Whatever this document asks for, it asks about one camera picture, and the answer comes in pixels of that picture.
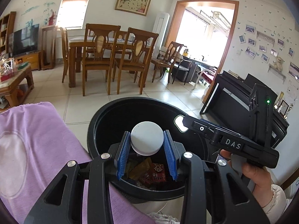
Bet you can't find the white round plastic container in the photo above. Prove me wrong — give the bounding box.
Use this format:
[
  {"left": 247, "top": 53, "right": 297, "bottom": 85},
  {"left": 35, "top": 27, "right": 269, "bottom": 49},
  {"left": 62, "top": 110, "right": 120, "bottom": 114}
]
[{"left": 131, "top": 121, "right": 164, "bottom": 156}]

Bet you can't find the wooden dining chair right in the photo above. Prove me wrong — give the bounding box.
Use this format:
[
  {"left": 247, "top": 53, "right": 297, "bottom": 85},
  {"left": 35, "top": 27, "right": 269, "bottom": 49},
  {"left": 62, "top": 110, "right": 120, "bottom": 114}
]
[{"left": 112, "top": 27, "right": 159, "bottom": 94}]

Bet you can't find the white standing air conditioner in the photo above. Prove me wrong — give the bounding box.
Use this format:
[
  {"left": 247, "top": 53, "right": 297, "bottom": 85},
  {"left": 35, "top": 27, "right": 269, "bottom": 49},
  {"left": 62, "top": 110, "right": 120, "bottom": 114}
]
[{"left": 152, "top": 12, "right": 170, "bottom": 58}]

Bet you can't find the wooden dining chair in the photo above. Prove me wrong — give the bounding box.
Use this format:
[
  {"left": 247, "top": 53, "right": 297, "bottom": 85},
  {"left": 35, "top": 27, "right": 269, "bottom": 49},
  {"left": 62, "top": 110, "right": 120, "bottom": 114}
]
[
  {"left": 112, "top": 27, "right": 159, "bottom": 94},
  {"left": 82, "top": 23, "right": 121, "bottom": 96}
]

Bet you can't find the wooden dining chair left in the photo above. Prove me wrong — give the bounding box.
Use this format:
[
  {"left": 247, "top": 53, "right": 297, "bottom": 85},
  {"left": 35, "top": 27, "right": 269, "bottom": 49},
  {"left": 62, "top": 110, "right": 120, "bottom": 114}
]
[{"left": 82, "top": 23, "right": 121, "bottom": 96}]

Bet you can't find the wooden bookshelf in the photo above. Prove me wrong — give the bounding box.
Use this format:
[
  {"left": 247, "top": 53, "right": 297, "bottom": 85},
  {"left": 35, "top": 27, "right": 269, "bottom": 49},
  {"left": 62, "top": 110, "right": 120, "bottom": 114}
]
[{"left": 0, "top": 11, "right": 16, "bottom": 53}]

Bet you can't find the wooden coffee table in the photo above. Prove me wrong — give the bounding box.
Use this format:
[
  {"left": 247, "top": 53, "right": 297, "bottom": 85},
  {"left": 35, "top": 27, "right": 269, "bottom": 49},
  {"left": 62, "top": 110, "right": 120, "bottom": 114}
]
[{"left": 1, "top": 65, "right": 34, "bottom": 112}]

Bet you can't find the person's right hand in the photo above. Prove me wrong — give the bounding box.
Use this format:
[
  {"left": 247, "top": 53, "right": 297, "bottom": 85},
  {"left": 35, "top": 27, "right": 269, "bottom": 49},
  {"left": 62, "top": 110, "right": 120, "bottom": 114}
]
[{"left": 219, "top": 149, "right": 274, "bottom": 209}]

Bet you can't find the wooden tv cabinet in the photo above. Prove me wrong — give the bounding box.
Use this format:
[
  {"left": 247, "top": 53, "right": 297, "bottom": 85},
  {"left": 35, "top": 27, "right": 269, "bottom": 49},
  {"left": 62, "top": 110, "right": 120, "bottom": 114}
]
[{"left": 15, "top": 51, "right": 41, "bottom": 70}]

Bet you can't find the tall wooden plant stand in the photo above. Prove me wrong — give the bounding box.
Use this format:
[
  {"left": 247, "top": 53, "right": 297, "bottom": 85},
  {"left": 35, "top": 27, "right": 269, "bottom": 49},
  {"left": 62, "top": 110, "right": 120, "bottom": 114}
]
[{"left": 41, "top": 25, "right": 57, "bottom": 70}]

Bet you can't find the black piano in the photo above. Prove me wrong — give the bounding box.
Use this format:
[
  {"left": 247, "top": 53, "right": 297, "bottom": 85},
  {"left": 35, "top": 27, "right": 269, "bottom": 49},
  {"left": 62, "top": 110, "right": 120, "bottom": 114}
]
[{"left": 200, "top": 70, "right": 290, "bottom": 149}]

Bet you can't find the red snack wrapper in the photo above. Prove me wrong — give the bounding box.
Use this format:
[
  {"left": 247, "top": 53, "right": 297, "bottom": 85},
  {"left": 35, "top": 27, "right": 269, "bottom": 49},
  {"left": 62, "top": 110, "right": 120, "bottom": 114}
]
[{"left": 139, "top": 163, "right": 166, "bottom": 186}]

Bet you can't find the flat screen television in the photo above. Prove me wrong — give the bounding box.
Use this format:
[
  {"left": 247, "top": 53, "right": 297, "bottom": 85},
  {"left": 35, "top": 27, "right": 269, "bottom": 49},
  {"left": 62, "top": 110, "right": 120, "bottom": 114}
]
[{"left": 8, "top": 24, "right": 39, "bottom": 57}]

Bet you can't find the framed floral picture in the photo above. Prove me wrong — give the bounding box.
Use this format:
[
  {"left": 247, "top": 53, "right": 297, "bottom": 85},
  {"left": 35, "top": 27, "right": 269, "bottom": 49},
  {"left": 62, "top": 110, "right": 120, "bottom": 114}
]
[{"left": 115, "top": 0, "right": 151, "bottom": 16}]

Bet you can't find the black trash bin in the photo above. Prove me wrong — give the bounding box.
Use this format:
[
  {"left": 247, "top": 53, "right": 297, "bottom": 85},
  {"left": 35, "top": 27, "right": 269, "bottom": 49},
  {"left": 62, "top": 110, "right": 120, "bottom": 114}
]
[{"left": 87, "top": 97, "right": 209, "bottom": 203}]

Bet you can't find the wooden dining table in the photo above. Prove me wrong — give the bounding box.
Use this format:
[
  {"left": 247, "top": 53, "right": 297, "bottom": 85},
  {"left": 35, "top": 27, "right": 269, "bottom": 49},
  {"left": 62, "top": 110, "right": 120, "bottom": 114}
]
[{"left": 68, "top": 35, "right": 155, "bottom": 89}]

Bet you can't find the purple tablecloth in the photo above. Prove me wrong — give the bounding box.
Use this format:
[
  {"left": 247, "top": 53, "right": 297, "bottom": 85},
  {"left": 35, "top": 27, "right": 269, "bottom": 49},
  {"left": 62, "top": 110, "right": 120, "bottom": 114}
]
[{"left": 0, "top": 101, "right": 156, "bottom": 224}]

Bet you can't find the teddy bear on shelf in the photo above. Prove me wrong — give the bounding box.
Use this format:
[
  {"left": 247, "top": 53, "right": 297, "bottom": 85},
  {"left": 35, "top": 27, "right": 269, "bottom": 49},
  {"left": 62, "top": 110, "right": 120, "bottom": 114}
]
[{"left": 273, "top": 56, "right": 284, "bottom": 72}]

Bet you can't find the wooden chair by doorway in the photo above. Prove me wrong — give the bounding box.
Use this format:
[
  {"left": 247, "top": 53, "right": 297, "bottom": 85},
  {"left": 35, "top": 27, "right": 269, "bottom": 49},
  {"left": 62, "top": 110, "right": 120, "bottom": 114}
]
[{"left": 151, "top": 41, "right": 184, "bottom": 83}]

